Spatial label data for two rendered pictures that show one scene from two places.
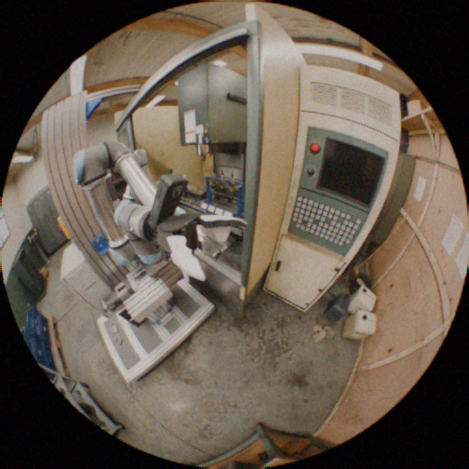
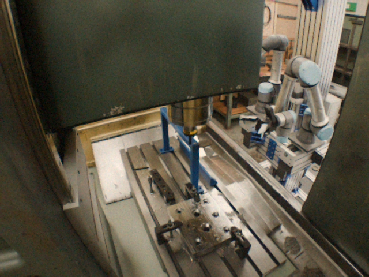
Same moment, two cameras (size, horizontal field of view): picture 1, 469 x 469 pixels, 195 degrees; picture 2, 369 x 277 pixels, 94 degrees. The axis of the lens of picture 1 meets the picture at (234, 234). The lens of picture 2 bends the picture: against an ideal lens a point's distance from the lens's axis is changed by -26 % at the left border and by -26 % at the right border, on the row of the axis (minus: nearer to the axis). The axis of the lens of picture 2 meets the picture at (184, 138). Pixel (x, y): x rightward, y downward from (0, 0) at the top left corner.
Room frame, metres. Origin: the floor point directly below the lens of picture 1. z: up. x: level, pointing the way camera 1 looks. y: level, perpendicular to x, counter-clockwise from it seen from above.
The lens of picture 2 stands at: (2.25, 0.68, 1.83)
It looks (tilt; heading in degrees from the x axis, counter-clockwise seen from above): 33 degrees down; 209
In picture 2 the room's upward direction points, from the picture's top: 1 degrees counter-clockwise
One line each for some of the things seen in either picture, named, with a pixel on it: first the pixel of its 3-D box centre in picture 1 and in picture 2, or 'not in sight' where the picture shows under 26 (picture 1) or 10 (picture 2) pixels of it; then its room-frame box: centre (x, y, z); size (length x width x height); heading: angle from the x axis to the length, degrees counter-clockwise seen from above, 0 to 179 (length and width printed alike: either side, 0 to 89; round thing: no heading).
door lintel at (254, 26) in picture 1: (138, 100); not in sight; (1.09, 0.75, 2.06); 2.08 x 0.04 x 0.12; 53
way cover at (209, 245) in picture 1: (195, 231); (230, 190); (1.17, 0.43, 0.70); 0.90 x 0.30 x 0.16; 53
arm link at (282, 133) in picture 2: not in sight; (282, 131); (1.04, 0.67, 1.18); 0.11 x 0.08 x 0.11; 31
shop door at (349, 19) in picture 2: not in sight; (338, 56); (-3.13, 1.62, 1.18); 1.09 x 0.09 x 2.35; 52
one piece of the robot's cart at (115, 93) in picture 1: (112, 94); not in sight; (0.67, 0.65, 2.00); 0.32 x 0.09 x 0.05; 142
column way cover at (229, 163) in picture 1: (228, 171); (90, 206); (1.97, 0.08, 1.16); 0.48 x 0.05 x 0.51; 53
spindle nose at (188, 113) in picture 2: (203, 149); (189, 101); (1.61, 0.35, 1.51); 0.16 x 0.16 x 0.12
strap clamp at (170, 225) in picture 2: not in sight; (169, 229); (1.79, 0.34, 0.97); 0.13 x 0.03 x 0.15; 143
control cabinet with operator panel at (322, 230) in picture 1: (326, 207); not in sight; (1.11, -0.94, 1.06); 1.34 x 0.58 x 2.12; 143
